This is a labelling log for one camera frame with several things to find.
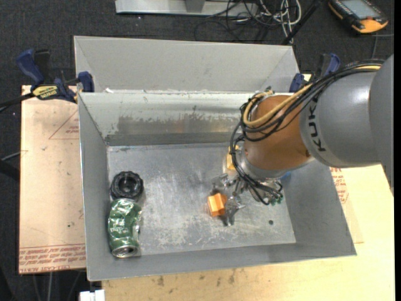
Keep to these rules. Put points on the grey metal bin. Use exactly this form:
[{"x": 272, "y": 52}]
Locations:
[{"x": 175, "y": 180}]

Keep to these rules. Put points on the brown cardboard board red print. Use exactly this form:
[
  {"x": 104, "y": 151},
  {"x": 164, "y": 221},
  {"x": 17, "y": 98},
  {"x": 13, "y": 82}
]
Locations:
[{"x": 50, "y": 183}]

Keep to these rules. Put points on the orange block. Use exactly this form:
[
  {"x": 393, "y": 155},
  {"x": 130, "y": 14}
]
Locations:
[{"x": 216, "y": 204}]

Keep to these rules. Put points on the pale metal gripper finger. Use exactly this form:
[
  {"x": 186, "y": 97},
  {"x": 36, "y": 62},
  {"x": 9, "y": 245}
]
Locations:
[
  {"x": 231, "y": 206},
  {"x": 220, "y": 180}
]

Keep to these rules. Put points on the crushed green can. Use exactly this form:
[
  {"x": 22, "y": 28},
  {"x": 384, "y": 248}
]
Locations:
[{"x": 123, "y": 224}]

